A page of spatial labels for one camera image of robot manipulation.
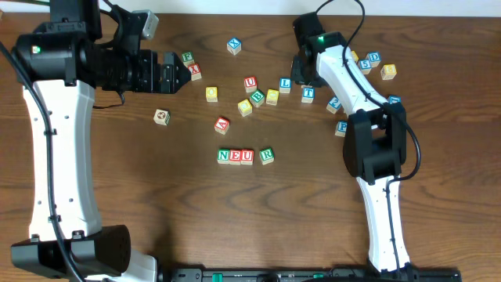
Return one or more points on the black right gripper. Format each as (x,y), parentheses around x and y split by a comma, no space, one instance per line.
(297,72)

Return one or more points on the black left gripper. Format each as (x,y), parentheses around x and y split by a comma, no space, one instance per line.
(167,73)

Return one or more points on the blue P wooden block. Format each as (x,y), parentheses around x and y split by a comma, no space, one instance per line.
(341,128)

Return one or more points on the green R wooden block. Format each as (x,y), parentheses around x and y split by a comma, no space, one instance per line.
(266,156)

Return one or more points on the green N wooden block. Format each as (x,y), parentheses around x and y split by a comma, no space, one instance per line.
(223,156)

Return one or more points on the red u block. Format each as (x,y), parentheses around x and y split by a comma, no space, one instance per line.
(250,84)
(247,157)

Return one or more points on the red E wooden block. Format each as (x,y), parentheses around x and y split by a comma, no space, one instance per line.
(235,157)

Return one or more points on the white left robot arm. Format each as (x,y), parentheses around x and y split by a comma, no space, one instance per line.
(61,64)

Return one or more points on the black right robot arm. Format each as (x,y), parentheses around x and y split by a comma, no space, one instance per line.
(374,147)

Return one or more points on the green F wooden block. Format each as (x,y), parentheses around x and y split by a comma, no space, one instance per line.
(188,58)

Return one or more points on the red X wooden block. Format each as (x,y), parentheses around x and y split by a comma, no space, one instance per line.
(195,71)

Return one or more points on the blue L wooden block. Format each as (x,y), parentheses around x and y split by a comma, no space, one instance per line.
(285,85)

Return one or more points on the blue T wooden block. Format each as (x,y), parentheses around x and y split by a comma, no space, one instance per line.
(308,95)

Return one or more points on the yellow O wooden block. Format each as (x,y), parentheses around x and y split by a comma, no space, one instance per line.
(212,94)

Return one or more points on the yellow block beside B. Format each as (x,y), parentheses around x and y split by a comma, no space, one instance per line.
(272,97)

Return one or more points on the blue 2 wooden block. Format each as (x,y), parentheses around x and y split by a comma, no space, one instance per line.
(334,105)

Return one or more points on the soccer ball O wooden block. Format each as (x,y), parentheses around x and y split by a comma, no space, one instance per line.
(162,117)

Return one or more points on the yellow block behind Z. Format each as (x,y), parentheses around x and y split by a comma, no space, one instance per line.
(354,56)

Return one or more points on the green B wooden block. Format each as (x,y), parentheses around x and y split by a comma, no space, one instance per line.
(257,98)

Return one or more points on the blue X wooden block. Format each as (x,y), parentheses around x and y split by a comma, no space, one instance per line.
(234,46)

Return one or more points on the blue 5 wooden block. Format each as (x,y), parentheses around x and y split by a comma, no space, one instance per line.
(365,66)

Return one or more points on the red A wooden block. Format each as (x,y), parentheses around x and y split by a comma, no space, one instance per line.
(221,125)

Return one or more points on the yellow acorn wooden block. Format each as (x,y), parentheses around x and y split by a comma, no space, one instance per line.
(245,107)

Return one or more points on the blue D block upper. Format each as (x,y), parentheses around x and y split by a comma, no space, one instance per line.
(374,58)

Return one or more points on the blue d block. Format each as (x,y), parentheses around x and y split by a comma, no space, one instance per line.
(394,99)
(374,58)

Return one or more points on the yellow 8 wooden block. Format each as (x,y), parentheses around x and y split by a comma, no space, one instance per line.
(388,72)

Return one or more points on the blue D block right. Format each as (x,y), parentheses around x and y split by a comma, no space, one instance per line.
(394,99)

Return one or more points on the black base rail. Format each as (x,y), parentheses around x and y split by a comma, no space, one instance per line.
(349,274)

